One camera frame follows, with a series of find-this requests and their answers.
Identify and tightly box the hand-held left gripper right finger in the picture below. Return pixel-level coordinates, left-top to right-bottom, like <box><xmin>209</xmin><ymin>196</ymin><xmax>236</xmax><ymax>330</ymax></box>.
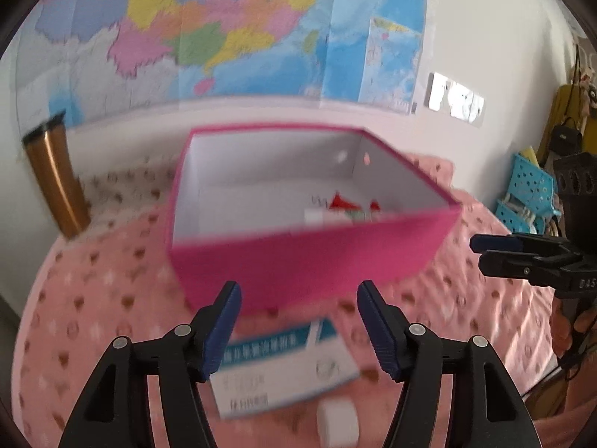
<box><xmin>357</xmin><ymin>281</ymin><xmax>544</xmax><ymax>448</ymax></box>

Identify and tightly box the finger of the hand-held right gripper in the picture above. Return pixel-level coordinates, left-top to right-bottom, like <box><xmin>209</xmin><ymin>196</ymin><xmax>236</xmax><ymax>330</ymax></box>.
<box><xmin>479</xmin><ymin>251</ymin><xmax>586</xmax><ymax>287</ymax></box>
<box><xmin>470</xmin><ymin>234</ymin><xmax>576</xmax><ymax>256</ymax></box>

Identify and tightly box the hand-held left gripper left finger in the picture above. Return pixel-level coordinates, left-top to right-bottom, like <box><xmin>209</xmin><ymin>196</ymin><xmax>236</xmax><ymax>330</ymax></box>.
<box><xmin>58</xmin><ymin>281</ymin><xmax>242</xmax><ymax>448</ymax></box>

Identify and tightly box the blue and white medicine box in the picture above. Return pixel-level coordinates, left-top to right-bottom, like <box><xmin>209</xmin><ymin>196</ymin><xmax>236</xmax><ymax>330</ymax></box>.
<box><xmin>210</xmin><ymin>317</ymin><xmax>361</xmax><ymax>421</ymax></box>

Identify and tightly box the pink storage box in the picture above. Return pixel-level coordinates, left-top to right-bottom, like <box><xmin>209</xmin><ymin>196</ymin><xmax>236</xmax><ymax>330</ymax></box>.
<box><xmin>165</xmin><ymin>124</ymin><xmax>462</xmax><ymax>314</ymax></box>

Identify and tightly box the pink lotion tube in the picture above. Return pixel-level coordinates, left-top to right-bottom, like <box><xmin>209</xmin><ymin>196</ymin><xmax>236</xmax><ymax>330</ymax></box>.
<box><xmin>304</xmin><ymin>208</ymin><xmax>384</xmax><ymax>226</ymax></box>

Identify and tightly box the person's right forearm pink sleeve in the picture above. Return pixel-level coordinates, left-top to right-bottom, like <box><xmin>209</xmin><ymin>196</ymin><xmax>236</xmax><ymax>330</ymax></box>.
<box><xmin>532</xmin><ymin>359</ymin><xmax>595</xmax><ymax>448</ymax></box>

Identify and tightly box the person's right hand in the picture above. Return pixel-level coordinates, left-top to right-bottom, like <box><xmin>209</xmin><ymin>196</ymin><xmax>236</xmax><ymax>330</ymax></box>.
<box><xmin>550</xmin><ymin>298</ymin><xmax>597</xmax><ymax>362</ymax></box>

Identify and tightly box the blue perforated basket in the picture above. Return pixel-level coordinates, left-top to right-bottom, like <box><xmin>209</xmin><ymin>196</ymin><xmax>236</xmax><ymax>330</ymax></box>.
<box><xmin>495</xmin><ymin>200</ymin><xmax>552</xmax><ymax>237</ymax></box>
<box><xmin>508</xmin><ymin>153</ymin><xmax>559</xmax><ymax>208</ymax></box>

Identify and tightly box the black handbag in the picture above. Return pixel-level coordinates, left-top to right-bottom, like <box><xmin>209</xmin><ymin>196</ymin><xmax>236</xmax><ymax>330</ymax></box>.
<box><xmin>549</xmin><ymin>119</ymin><xmax>584</xmax><ymax>154</ymax></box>

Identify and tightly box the yellow coat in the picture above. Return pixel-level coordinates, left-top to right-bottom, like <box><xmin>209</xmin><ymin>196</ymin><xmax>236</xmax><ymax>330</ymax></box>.
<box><xmin>536</xmin><ymin>83</ymin><xmax>597</xmax><ymax>159</ymax></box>

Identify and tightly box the small white bottle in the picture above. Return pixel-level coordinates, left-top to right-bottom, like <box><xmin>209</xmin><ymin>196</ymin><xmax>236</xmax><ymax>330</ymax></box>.
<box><xmin>317</xmin><ymin>399</ymin><xmax>361</xmax><ymax>447</ymax></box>

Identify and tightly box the small plush doll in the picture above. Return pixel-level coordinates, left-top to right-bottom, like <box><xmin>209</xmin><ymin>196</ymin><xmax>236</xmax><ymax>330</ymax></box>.
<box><xmin>578</xmin><ymin>65</ymin><xmax>597</xmax><ymax>109</ymax></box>

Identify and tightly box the red corkscrew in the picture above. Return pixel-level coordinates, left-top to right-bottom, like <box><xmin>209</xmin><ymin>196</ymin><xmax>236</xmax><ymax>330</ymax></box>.
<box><xmin>326</xmin><ymin>191</ymin><xmax>381</xmax><ymax>214</ymax></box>

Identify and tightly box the pink patterned blanket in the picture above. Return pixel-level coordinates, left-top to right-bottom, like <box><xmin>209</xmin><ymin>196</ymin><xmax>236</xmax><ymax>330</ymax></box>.
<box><xmin>9</xmin><ymin>152</ymin><xmax>560</xmax><ymax>448</ymax></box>

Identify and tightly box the cream patterned cloth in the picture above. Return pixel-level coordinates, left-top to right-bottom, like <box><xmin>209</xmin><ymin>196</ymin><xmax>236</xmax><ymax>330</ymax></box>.
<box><xmin>77</xmin><ymin>156</ymin><xmax>184</xmax><ymax>227</ymax></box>

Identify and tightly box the gold metal cylinder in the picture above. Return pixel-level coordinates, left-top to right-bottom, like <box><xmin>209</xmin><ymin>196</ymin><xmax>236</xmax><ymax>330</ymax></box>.
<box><xmin>22</xmin><ymin>111</ymin><xmax>92</xmax><ymax>240</ymax></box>

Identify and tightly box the white wall socket panel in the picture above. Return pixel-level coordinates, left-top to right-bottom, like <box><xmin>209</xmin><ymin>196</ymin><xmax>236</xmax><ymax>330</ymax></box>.
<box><xmin>428</xmin><ymin>72</ymin><xmax>486</xmax><ymax>124</ymax></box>

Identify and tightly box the colourful wall map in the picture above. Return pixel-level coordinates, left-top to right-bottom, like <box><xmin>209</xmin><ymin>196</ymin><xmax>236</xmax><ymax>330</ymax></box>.
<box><xmin>14</xmin><ymin>0</ymin><xmax>430</xmax><ymax>118</ymax></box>

